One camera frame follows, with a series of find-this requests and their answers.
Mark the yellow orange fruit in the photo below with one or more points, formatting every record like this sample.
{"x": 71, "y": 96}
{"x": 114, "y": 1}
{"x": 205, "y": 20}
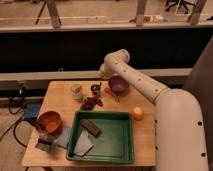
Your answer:
{"x": 137, "y": 113}

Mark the brown dried food pile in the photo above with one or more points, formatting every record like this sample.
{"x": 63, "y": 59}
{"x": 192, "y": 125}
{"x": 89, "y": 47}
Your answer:
{"x": 90, "y": 102}

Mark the orange bowl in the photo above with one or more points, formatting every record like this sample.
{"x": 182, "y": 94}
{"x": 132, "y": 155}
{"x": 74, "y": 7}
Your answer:
{"x": 49, "y": 122}

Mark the dark metal cup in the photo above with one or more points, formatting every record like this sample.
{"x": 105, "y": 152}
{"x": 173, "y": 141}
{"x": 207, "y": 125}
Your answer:
{"x": 95, "y": 89}

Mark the grey cloth piece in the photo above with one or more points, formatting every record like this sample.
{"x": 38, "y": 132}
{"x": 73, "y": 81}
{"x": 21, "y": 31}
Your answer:
{"x": 83, "y": 144}

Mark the blue cloth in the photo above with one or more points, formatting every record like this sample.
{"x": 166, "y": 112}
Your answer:
{"x": 63, "y": 139}

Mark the black office chair base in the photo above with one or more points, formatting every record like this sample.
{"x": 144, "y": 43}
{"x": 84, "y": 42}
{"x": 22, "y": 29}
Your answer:
{"x": 179, "y": 3}

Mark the green plastic tray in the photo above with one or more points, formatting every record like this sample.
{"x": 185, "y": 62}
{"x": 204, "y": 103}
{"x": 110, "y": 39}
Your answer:
{"x": 113, "y": 145}

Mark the blue box on floor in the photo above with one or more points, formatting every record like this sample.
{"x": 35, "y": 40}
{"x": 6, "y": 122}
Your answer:
{"x": 32, "y": 110}

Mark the dark brown sponge block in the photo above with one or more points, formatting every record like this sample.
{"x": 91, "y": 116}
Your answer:
{"x": 90, "y": 127}

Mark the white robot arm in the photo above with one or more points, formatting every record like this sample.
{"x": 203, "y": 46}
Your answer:
{"x": 180, "y": 135}

